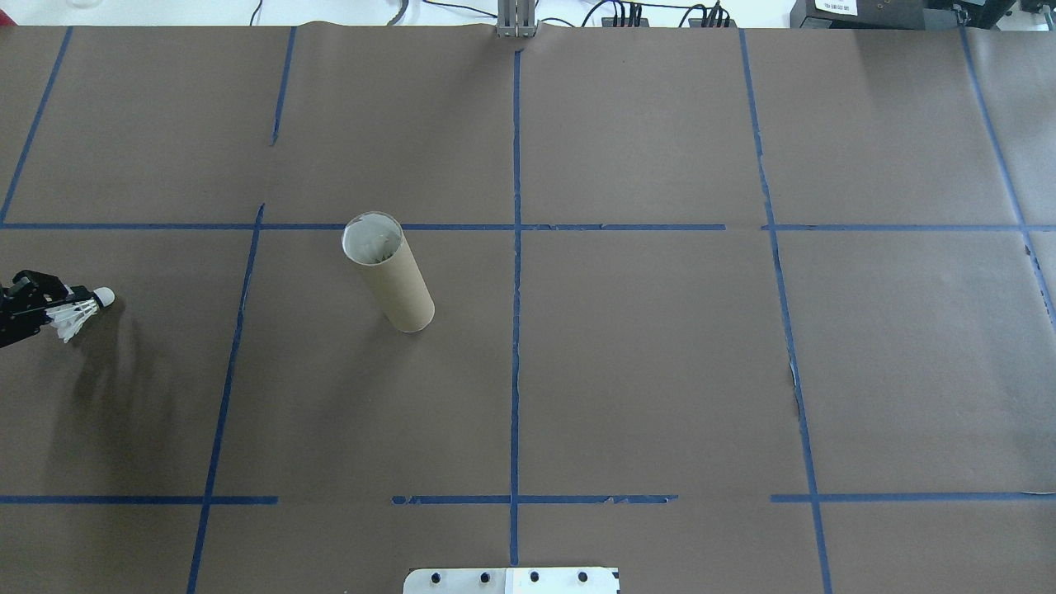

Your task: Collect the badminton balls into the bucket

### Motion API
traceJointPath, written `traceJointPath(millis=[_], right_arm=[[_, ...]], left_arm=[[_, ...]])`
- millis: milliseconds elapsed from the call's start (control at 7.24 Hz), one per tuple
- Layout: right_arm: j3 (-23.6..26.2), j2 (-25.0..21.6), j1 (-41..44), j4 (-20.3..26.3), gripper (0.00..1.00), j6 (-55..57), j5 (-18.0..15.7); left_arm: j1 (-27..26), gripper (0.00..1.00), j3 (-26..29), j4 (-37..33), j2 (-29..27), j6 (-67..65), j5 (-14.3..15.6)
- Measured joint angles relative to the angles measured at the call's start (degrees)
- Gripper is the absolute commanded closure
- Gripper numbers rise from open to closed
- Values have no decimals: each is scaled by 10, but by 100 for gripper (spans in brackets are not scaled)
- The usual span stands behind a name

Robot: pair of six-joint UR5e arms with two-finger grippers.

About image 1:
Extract black cable plugs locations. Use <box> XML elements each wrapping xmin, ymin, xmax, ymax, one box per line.
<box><xmin>600</xmin><ymin>0</ymin><xmax>647</xmax><ymax>29</ymax></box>
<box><xmin>686</xmin><ymin>3</ymin><xmax>736</xmax><ymax>29</ymax></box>

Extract brown cardboard tube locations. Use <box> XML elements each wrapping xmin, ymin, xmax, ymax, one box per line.
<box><xmin>342</xmin><ymin>212</ymin><xmax>436</xmax><ymax>334</ymax></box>

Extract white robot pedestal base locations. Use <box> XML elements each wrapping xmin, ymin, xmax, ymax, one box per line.
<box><xmin>403</xmin><ymin>567</ymin><xmax>621</xmax><ymax>594</ymax></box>

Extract aluminium frame post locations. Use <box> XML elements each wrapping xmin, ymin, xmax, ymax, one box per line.
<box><xmin>493</xmin><ymin>0</ymin><xmax>540</xmax><ymax>40</ymax></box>

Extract white feather shuttlecock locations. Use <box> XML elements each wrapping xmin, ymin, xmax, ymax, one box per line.
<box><xmin>346</xmin><ymin>217</ymin><xmax>403</xmax><ymax>264</ymax></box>
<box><xmin>45</xmin><ymin>286</ymin><xmax>116</xmax><ymax>344</ymax></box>

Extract black metal stand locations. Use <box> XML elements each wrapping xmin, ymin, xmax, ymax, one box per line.
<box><xmin>925</xmin><ymin>0</ymin><xmax>1020</xmax><ymax>21</ymax></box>

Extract black box white label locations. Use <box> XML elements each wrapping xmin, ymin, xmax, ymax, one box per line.
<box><xmin>790</xmin><ymin>0</ymin><xmax>937</xmax><ymax>31</ymax></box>

